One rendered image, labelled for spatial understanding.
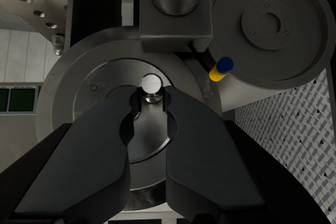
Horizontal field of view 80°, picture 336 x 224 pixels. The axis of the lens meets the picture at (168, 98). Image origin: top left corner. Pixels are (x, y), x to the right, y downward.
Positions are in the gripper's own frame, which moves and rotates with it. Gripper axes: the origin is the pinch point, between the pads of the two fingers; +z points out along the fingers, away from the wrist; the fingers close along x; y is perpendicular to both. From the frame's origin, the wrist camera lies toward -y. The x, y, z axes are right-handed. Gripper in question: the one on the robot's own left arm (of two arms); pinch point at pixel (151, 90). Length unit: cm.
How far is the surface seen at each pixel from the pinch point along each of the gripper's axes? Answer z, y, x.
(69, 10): 9.9, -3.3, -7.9
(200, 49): 4.4, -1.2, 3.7
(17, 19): 232, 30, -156
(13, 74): 217, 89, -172
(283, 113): 9.5, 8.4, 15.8
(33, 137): 26.5, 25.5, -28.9
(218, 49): 5.6, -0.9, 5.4
